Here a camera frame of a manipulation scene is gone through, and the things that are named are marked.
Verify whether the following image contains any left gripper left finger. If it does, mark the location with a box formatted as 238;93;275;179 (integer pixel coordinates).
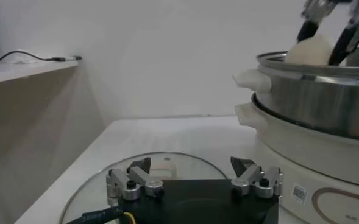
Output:
105;156;165;207

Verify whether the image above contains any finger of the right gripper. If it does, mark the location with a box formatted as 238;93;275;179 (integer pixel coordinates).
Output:
328;0;359;66
296;0;340;43

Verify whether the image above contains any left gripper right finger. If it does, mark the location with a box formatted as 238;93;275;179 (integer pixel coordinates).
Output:
230;156;285;200

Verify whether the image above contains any white steamed baozi bun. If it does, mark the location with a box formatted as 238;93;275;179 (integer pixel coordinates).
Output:
284;32;340;66

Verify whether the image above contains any round glass pot lid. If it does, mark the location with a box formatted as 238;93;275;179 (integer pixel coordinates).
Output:
60;151;229;224

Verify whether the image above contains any stainless steel steamer basket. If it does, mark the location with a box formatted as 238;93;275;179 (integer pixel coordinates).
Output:
232;47;359;142

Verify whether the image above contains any white electric pot base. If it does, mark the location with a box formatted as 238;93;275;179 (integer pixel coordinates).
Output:
234;94;359;224

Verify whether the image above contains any white side table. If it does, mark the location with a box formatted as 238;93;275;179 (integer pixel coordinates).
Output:
0;58;107;224

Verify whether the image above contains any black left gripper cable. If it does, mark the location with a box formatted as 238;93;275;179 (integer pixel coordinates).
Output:
65;206;137;224

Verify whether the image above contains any black cable with adapter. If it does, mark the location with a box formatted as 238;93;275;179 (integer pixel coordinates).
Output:
0;50;82;69

